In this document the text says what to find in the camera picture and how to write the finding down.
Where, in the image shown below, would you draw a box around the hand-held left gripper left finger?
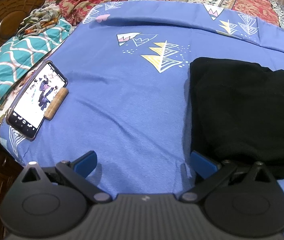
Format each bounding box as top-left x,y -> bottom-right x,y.
13,150 -> 111,203

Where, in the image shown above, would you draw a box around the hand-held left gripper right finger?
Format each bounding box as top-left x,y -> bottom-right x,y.
179,151 -> 277,203

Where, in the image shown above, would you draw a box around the black pants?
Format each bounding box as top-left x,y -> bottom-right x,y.
189,57 -> 284,179

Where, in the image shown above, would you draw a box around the short wooden stick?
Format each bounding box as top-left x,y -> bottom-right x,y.
44,87 -> 69,120

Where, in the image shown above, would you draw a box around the blue printed bedsheet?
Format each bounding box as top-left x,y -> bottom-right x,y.
0,1 -> 284,239

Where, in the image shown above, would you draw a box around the smartphone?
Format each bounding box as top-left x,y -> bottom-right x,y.
6,60 -> 68,141

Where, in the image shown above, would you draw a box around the floral scarf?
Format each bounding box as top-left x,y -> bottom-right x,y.
17,2 -> 61,39

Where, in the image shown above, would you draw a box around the carved wooden headboard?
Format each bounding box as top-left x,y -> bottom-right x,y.
0,0 -> 80,65

